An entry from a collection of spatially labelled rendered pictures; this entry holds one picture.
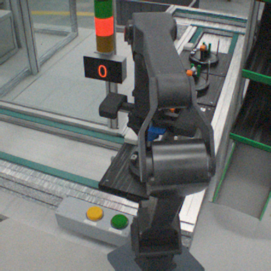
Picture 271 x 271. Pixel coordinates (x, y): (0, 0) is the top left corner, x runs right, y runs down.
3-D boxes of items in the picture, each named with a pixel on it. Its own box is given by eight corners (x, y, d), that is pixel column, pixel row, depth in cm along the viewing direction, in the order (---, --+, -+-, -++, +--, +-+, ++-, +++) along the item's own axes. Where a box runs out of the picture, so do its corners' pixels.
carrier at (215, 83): (215, 111, 128) (219, 81, 120) (153, 98, 134) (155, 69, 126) (224, 81, 145) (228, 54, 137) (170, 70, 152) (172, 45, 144)
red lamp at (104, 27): (109, 37, 92) (107, 20, 89) (92, 35, 93) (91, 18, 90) (116, 31, 96) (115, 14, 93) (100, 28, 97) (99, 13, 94)
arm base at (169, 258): (151, 282, 64) (152, 267, 60) (133, 259, 68) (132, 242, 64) (179, 264, 67) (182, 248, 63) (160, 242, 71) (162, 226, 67)
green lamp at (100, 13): (107, 20, 89) (107, 2, 86) (91, 18, 90) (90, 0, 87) (115, 14, 92) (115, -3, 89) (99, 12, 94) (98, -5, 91)
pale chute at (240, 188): (261, 219, 84) (261, 221, 80) (214, 201, 89) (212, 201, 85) (297, 117, 85) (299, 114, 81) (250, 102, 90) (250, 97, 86)
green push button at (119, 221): (124, 232, 86) (123, 227, 85) (109, 227, 87) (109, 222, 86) (129, 220, 89) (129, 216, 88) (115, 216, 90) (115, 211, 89)
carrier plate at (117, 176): (180, 212, 91) (181, 207, 90) (98, 188, 98) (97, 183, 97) (200, 155, 109) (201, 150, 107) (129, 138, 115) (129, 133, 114)
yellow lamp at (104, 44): (109, 54, 95) (109, 37, 92) (93, 51, 97) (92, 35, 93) (116, 46, 99) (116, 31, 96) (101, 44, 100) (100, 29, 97)
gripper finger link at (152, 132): (163, 133, 63) (172, 115, 67) (144, 129, 64) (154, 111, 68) (161, 161, 67) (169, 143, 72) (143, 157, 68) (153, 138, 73)
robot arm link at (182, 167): (217, 175, 36) (207, 123, 39) (149, 180, 35) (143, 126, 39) (175, 241, 64) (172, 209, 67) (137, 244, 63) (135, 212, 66)
